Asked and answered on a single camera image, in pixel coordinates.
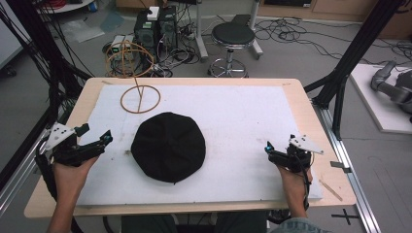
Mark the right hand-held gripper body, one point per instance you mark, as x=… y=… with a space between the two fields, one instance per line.
x=299 y=158

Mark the aluminium rail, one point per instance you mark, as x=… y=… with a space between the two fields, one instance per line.
x=350 y=168

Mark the black round stool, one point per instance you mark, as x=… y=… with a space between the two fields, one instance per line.
x=233 y=34

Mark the black metal frame post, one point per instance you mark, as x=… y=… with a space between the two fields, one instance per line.
x=42 y=48
x=353 y=55

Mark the black tape cross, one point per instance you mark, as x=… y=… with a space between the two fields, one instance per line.
x=346 y=216

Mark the blue tape roll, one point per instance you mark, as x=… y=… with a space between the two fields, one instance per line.
x=92 y=6

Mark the small metal bracket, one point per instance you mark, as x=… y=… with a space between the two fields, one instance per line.
x=340 y=165

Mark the white table mat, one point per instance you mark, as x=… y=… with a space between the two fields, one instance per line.
x=233 y=129

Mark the black beret hat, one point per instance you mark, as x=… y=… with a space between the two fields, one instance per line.
x=168 y=147

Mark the person's right hand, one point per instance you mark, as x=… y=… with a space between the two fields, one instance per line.
x=296 y=187

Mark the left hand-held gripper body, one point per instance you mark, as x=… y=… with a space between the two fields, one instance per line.
x=60 y=136

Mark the person's left hand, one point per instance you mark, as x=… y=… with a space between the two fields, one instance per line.
x=69 y=181

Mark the white floor board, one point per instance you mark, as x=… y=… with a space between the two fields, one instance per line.
x=372 y=100

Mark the thin wooden stick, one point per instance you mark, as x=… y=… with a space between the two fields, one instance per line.
x=330 y=190

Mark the round white table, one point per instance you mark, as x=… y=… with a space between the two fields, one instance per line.
x=64 y=6

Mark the black computer tower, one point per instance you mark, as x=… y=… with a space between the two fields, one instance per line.
x=168 y=29
x=145 y=34

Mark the wooden hat stand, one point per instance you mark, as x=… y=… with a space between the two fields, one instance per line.
x=140 y=98

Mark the person's legs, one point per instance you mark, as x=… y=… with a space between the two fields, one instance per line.
x=194 y=223

